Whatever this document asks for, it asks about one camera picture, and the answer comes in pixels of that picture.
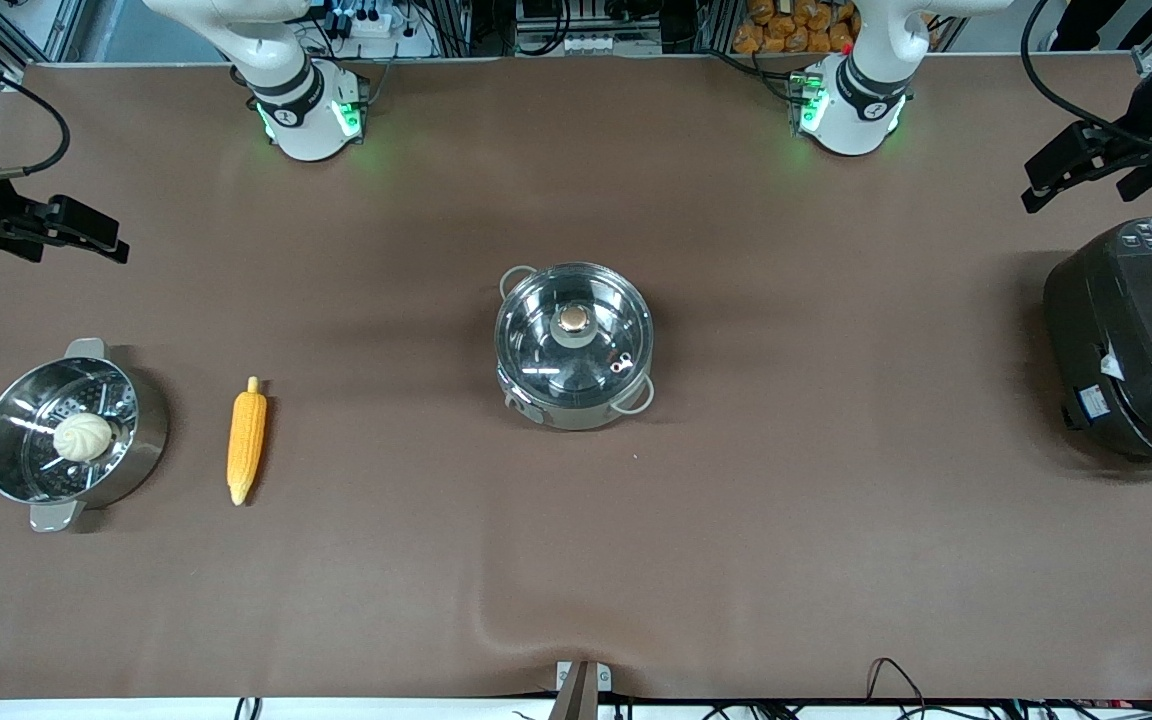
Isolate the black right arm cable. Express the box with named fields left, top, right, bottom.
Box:
left=0, top=38, right=72, bottom=183

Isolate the steel cooking pot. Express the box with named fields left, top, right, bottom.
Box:
left=496, top=264, right=657, bottom=433

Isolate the red and black wire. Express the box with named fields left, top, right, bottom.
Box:
left=866, top=657, right=927, bottom=720

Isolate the perforated steel steamer plate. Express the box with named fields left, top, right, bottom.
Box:
left=0, top=375, right=133, bottom=491

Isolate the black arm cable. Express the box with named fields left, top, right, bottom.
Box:
left=1020, top=0, right=1152, bottom=151
left=0, top=38, right=72, bottom=183

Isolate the yellow corn cob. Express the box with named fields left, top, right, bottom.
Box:
left=226, top=376, right=269, bottom=507

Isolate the black rice cooker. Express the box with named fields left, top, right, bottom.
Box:
left=1043, top=216, right=1152, bottom=473

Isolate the orange toy bread pile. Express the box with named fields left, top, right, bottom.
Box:
left=733, top=0, right=862, bottom=56

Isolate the metal table clamp bracket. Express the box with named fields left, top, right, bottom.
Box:
left=554, top=660, right=613, bottom=720

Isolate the brown table mat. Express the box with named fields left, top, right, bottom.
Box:
left=0, top=55, right=1152, bottom=701

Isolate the white power strip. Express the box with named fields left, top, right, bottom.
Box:
left=331, top=0, right=442, bottom=59

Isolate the steel steamer pot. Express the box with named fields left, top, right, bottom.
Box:
left=0, top=338, right=170, bottom=534

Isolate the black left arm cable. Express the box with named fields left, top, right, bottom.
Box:
left=1020, top=0, right=1152, bottom=151

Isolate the glass pot lid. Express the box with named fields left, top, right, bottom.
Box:
left=494, top=262, right=655, bottom=409

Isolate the white steamed bun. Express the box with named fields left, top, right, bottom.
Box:
left=53, top=412, right=115, bottom=464

